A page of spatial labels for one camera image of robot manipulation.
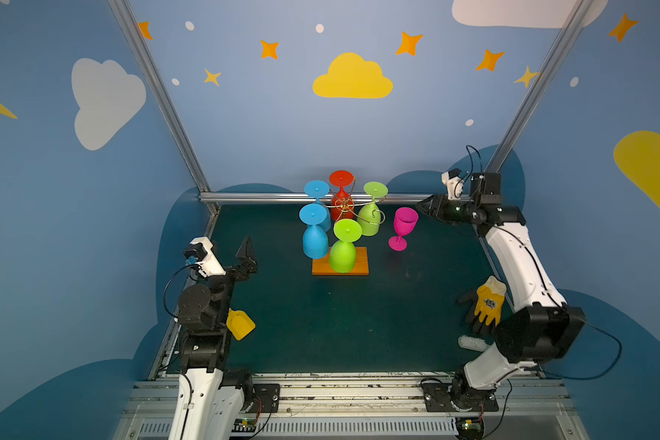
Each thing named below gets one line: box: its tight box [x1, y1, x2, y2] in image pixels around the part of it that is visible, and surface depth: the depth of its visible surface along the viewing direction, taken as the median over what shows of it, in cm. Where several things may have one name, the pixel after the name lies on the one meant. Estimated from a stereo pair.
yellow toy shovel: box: [225, 307, 256, 341], surface depth 88 cm
